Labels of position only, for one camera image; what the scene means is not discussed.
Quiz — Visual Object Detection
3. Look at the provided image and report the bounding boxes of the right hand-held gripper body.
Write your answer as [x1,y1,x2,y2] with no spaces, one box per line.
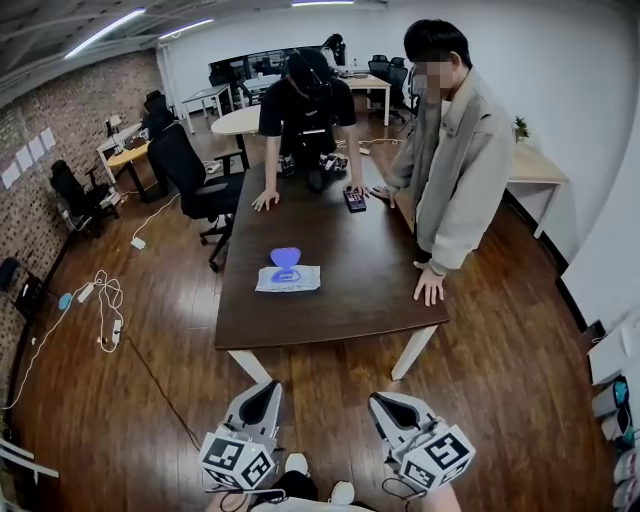
[382,417,477,495]

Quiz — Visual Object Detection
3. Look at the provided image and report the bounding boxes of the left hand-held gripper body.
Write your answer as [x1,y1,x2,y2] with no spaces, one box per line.
[197,418,280,492]

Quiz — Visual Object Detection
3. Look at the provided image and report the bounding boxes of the white wet wipe pack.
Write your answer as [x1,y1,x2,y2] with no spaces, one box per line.
[254,264,322,294]

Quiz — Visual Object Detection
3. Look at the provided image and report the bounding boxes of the blue plastic lid flap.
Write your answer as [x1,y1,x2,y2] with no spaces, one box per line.
[269,246,303,271]

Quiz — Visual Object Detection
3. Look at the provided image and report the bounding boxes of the person's right forearm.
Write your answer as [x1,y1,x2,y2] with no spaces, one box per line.
[424,480,464,512]

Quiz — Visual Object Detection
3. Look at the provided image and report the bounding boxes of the person's left forearm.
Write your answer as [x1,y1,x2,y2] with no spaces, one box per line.
[203,488,251,512]

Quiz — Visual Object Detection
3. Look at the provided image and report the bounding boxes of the white table leg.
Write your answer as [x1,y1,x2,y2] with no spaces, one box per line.
[389,324,440,382]
[227,349,275,387]

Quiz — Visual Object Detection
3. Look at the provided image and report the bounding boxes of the person's black trousers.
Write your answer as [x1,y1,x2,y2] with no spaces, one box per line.
[249,468,321,507]

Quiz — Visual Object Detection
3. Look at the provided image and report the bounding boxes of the person's right white shoe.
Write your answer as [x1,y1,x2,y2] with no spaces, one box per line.
[329,479,356,505]

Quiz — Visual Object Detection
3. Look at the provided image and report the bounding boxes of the person's white shirt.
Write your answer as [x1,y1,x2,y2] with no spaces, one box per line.
[249,499,376,512]

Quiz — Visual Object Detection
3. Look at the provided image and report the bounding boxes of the white sneaker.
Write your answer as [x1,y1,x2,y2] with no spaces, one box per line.
[612,480,640,511]
[612,449,640,484]
[592,377,631,419]
[599,405,639,446]

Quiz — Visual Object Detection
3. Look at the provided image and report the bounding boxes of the white cabinet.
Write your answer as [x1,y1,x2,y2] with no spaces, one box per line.
[587,309,640,386]

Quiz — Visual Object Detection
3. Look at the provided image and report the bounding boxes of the black smartphone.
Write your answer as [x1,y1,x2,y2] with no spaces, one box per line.
[342,186,369,214]

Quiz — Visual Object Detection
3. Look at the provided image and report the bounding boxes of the tall black office chair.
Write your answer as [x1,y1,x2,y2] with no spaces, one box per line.
[146,122,247,274]

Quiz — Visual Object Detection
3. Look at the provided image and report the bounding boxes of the black folding chair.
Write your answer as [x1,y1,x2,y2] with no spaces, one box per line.
[0,256,50,324]

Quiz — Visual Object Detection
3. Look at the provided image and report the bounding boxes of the beige table white legs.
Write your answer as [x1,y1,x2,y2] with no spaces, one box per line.
[504,141,571,240]

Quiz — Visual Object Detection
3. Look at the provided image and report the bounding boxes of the yellow round table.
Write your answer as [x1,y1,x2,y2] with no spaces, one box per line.
[106,141,154,204]

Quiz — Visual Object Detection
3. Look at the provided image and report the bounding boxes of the pale oval table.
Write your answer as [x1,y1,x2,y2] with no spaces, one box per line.
[210,103,265,170]

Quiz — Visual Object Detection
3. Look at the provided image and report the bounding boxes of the white office desk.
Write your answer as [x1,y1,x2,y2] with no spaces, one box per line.
[96,122,147,169]
[181,83,235,135]

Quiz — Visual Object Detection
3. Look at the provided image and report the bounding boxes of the wooden top table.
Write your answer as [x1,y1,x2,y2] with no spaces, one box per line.
[339,73,393,127]

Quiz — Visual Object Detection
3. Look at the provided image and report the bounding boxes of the thin black floor cable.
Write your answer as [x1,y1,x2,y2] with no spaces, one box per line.
[123,333,202,447]

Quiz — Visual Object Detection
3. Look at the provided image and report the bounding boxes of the white power cable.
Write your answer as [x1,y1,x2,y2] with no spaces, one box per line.
[0,269,126,412]
[133,192,181,240]

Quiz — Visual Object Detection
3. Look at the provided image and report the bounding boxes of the white metal frame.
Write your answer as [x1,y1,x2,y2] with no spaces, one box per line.
[0,434,60,484]

